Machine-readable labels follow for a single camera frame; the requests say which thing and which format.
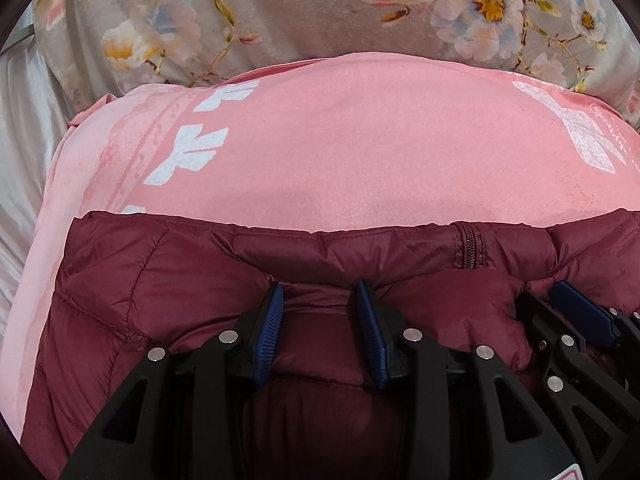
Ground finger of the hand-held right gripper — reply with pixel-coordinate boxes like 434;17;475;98
549;281;640;348
514;290;640;461

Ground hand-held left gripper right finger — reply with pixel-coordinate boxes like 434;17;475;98
354;280;576;480

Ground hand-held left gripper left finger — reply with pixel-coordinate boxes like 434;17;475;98
59;282;286;480

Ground maroon puffer jacket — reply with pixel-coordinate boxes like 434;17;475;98
32;207;640;480

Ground pink printed fleece blanket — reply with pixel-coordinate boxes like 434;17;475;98
7;52;640;441

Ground white satin curtain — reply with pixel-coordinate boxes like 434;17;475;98
0;0;76;311

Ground grey floral bed sheet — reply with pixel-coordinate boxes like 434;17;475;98
30;0;640;126

